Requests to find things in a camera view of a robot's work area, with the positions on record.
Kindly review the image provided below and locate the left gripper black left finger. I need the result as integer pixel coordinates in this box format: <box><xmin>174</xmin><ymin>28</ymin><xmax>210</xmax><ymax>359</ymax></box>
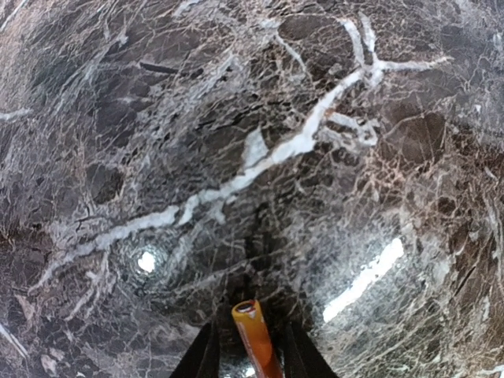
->
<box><xmin>170</xmin><ymin>322</ymin><xmax>220</xmax><ymax>378</ymax></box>

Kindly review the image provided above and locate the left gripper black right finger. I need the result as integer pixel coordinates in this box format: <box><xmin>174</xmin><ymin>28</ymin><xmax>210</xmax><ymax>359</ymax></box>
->
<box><xmin>283</xmin><ymin>322</ymin><xmax>338</xmax><ymax>378</ymax></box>

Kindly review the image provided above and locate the orange battery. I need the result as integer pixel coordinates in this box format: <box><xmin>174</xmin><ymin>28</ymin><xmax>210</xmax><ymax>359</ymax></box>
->
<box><xmin>232</xmin><ymin>299</ymin><xmax>284</xmax><ymax>378</ymax></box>

